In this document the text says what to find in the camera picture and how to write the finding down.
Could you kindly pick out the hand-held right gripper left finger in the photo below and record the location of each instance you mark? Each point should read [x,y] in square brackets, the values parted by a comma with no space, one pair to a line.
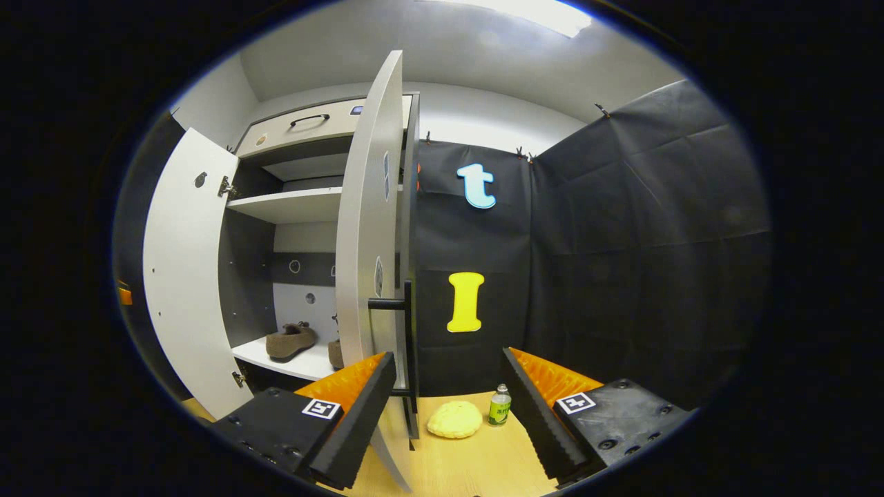
[359,414]

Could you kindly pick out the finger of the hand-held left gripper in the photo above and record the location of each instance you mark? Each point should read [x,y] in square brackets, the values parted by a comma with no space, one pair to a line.
[125,293]

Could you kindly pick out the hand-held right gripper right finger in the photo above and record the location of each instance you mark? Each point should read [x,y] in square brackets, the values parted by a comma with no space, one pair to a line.
[539,414]

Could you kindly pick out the white shoe cabinet door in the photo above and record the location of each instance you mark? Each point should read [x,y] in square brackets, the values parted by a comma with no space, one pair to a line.
[369,207]
[186,276]

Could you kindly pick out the brown fuzzy shoe with bow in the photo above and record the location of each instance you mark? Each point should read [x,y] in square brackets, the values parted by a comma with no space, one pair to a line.
[336,353]
[290,342]

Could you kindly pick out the white and grey shoe cabinet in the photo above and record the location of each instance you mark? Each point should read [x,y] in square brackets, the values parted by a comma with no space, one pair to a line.
[290,203]

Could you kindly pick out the small green label bottle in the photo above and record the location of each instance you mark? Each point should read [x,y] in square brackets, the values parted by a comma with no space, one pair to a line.
[499,408]

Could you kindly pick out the yellow round plush toy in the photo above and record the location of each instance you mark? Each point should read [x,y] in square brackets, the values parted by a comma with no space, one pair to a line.
[454,420]

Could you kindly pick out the long ceiling light panel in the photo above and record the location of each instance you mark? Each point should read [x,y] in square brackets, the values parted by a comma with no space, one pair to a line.
[525,14]

